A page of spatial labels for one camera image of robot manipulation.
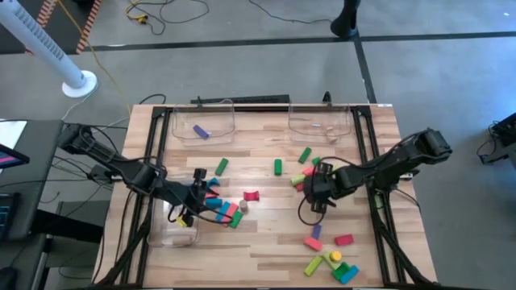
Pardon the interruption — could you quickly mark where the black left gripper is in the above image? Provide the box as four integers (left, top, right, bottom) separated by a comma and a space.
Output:
169, 168, 212, 228

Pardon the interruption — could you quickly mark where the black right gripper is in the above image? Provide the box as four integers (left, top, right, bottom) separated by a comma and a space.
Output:
302, 162, 339, 214

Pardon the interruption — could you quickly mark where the blue rectangular block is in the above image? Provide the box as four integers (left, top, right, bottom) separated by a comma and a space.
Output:
339, 264, 360, 285
214, 201, 231, 223

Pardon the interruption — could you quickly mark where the orange rectangular block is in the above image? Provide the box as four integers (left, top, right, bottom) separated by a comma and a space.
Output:
220, 202, 240, 227

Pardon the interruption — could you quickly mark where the long purple block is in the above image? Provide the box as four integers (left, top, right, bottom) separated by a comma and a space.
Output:
192, 124, 212, 141

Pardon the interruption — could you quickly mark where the long lime green block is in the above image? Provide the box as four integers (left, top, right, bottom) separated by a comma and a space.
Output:
302, 255, 324, 278

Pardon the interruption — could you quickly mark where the clear plastic bin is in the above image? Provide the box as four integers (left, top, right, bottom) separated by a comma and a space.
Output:
147, 188, 202, 248
287, 102, 352, 147
172, 98, 236, 147

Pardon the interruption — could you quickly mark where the orange cube block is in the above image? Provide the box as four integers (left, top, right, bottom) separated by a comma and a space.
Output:
303, 236, 324, 252

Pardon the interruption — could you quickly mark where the lime green triangle block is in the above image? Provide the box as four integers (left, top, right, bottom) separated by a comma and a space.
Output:
323, 251, 343, 271

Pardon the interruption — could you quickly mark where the green chunky block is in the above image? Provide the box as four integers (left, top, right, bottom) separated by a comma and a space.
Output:
331, 261, 351, 282

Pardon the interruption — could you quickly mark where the black power strip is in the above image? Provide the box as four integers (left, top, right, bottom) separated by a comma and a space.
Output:
189, 93, 291, 106

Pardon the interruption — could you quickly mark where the black desk base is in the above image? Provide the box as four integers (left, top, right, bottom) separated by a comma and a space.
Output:
34, 200, 106, 244

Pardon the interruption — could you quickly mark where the gray side desk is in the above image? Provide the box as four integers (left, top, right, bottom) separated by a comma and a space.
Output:
0, 118, 65, 242

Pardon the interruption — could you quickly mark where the black backlit keyboard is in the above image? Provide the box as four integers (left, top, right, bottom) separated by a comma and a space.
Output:
0, 192, 22, 242

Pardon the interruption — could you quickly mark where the monitor with pink screen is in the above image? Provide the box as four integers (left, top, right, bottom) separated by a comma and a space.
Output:
0, 143, 31, 170

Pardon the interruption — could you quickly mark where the black equipment box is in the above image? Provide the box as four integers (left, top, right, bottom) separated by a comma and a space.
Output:
475, 111, 516, 166

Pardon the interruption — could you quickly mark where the white paper sheet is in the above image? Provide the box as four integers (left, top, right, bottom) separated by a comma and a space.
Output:
0, 119, 28, 151

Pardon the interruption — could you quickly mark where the black hazard striped mat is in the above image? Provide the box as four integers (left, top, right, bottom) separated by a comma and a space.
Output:
0, 0, 102, 56

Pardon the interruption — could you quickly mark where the white tower fan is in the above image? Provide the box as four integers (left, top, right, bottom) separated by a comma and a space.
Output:
0, 0, 99, 99

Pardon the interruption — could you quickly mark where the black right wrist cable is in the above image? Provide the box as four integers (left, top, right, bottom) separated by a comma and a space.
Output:
297, 197, 326, 226

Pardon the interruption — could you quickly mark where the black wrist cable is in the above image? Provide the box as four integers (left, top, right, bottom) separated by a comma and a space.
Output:
297, 197, 326, 226
167, 203, 235, 227

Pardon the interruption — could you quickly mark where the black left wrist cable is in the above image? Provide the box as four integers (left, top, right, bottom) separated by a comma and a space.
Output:
167, 203, 235, 227

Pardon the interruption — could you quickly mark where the black aluminium table frame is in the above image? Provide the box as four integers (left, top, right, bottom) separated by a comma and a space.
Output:
91, 103, 439, 290

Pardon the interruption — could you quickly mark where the black floor cable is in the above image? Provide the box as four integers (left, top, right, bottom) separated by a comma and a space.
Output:
248, 0, 335, 24
140, 0, 210, 36

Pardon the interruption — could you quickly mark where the yellow floor cable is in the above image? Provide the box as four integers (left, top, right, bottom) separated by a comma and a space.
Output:
56, 0, 132, 118

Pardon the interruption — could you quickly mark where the yellow cord with plug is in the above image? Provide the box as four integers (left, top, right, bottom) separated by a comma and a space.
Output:
123, 2, 148, 25

